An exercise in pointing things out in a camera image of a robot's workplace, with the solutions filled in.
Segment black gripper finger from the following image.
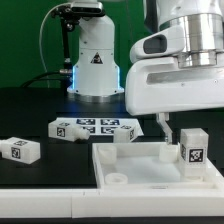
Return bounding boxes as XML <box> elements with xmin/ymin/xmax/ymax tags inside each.
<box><xmin>156</xmin><ymin>112</ymin><xmax>177</xmax><ymax>145</ymax></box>

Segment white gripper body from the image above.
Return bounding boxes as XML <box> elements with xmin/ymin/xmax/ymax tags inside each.
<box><xmin>125</xmin><ymin>55</ymin><xmax>224</xmax><ymax>116</ymax></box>

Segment white square tabletop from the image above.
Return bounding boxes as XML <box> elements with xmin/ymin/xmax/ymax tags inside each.
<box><xmin>92</xmin><ymin>142</ymin><xmax>224</xmax><ymax>190</ymax></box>

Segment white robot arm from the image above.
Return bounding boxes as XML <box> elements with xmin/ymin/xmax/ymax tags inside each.
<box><xmin>68</xmin><ymin>0</ymin><xmax>224</xmax><ymax>142</ymax></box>

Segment paper sheet with markers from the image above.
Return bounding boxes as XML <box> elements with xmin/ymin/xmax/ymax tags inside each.
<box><xmin>58</xmin><ymin>117</ymin><xmax>144</xmax><ymax>136</ymax></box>

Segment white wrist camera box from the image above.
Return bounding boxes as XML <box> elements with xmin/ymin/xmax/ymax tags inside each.
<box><xmin>130</xmin><ymin>25</ymin><xmax>185</xmax><ymax>63</ymax></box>

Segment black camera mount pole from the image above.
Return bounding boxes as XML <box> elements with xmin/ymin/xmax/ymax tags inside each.
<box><xmin>51</xmin><ymin>4</ymin><xmax>80</xmax><ymax>77</ymax></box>

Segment grey rear camera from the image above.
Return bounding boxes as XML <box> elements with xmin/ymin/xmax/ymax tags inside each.
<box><xmin>71</xmin><ymin>0</ymin><xmax>105</xmax><ymax>17</ymax></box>

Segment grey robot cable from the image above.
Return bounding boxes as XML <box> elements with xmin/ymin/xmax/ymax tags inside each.
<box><xmin>38</xmin><ymin>2</ymin><xmax>71</xmax><ymax>88</ymax></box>

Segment black floor cables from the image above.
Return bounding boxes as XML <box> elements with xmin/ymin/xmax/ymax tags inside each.
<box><xmin>20</xmin><ymin>70</ymin><xmax>73</xmax><ymax>89</ymax></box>

